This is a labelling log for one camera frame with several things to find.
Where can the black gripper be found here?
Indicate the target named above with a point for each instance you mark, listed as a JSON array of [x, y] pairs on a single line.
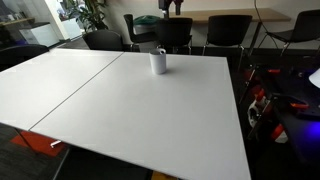
[[165, 4]]

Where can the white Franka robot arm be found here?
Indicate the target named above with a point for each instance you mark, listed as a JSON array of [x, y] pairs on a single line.
[[316, 78]]

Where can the white ceramic mug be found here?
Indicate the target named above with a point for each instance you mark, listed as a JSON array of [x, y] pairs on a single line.
[[157, 61]]

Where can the black chair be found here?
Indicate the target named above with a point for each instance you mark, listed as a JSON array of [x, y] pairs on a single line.
[[133, 30], [103, 40], [175, 31], [228, 30], [305, 25], [20, 55]]

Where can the teal bag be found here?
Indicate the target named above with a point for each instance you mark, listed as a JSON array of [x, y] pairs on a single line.
[[146, 19]]

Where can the wooden table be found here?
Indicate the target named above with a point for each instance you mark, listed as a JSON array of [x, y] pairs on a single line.
[[230, 15]]

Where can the green potted plant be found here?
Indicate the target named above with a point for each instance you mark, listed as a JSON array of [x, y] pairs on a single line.
[[90, 13]]

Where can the white planter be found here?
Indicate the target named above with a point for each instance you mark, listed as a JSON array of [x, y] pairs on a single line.
[[71, 28]]

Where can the white plastic object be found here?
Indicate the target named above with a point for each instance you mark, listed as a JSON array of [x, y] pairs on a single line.
[[255, 111]]

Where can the white cabinet with dark top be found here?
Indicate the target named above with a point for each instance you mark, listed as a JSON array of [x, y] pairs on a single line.
[[40, 35]]

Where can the black robot mount table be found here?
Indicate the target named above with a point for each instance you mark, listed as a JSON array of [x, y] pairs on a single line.
[[300, 116]]

